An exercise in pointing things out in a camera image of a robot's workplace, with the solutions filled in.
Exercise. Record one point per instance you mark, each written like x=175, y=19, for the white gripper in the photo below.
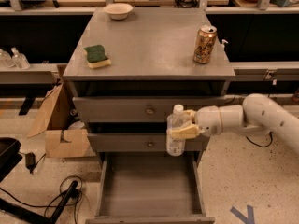
x=207, y=119

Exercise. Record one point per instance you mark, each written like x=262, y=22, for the clear plastic water bottle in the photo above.
x=176, y=122

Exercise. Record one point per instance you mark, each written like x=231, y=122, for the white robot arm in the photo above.
x=256, y=116

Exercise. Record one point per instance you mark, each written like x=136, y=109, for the grey wooden drawer cabinet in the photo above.
x=151, y=56

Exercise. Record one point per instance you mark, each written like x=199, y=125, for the grey open bottom drawer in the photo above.
x=150, y=188

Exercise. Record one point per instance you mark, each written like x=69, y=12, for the grey middle drawer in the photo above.
x=127, y=142

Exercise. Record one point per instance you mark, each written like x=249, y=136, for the grey top drawer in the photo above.
x=136, y=109

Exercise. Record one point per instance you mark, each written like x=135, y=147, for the clear sanitizer bottle right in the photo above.
x=19, y=59

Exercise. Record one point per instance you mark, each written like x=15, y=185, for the clear sanitizer bottle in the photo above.
x=5, y=59
x=19, y=59

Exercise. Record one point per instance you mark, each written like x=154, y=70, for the clear sanitizer bottle left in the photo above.
x=5, y=59

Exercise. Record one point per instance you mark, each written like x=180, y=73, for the gold soda can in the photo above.
x=206, y=38

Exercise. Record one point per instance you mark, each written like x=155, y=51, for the green and yellow sponge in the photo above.
x=96, y=56

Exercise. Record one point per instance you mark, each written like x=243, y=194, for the white ceramic bowl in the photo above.
x=118, y=11

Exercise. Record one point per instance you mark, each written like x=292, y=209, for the brown cardboard box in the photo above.
x=57, y=118

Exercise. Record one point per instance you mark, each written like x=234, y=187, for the small black adapter left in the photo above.
x=30, y=161

